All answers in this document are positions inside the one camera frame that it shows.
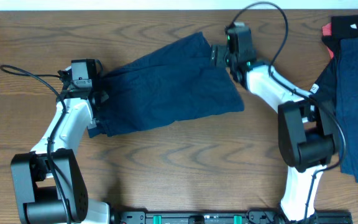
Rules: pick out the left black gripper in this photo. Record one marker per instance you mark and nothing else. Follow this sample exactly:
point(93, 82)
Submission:
point(103, 96)

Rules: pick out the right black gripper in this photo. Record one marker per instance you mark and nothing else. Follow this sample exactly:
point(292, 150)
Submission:
point(217, 53)

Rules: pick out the navy blue shorts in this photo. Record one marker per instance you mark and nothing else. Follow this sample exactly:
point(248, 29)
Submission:
point(174, 83)

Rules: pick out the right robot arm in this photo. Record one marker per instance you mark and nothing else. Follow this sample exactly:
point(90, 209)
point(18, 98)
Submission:
point(308, 132)

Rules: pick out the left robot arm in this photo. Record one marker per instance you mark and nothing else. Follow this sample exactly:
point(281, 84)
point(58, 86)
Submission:
point(48, 184)

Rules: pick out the black garment with red trim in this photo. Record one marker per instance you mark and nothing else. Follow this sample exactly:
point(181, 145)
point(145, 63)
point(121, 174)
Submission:
point(340, 27)

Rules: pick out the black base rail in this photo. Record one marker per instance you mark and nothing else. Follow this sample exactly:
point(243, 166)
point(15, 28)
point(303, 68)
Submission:
point(252, 216)

